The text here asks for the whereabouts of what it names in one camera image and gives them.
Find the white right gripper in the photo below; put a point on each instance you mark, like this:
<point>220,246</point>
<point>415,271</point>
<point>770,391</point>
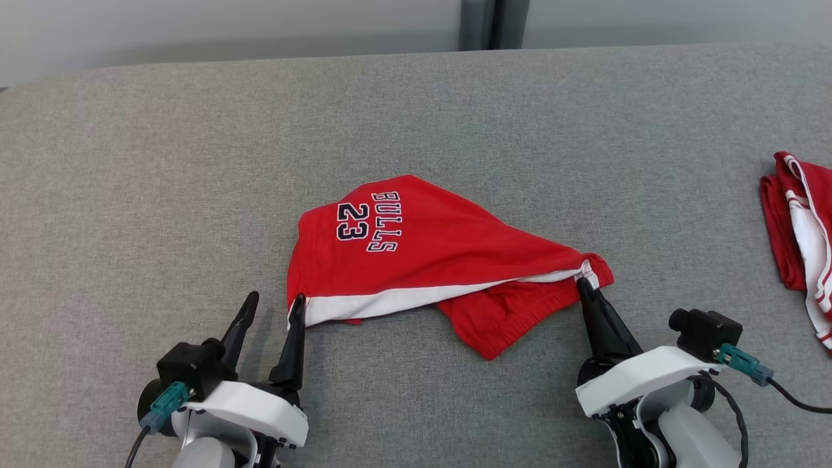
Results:
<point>637,380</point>

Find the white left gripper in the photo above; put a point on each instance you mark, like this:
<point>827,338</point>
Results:
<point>260,409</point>

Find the red Bulls 23 shorts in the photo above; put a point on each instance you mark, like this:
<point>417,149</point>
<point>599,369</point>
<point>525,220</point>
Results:
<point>422,247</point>

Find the red basketball jersey white trim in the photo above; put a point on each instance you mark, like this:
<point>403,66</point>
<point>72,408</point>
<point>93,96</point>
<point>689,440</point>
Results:
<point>790,221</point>

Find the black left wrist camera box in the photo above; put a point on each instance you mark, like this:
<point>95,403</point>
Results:
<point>188,364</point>

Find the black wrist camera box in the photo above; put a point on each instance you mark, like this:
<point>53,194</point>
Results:
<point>705,335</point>
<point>188,364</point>

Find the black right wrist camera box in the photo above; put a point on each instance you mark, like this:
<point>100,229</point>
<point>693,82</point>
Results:
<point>705,335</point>

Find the grey wall panel post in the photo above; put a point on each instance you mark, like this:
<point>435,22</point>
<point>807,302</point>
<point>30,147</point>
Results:
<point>478,23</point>

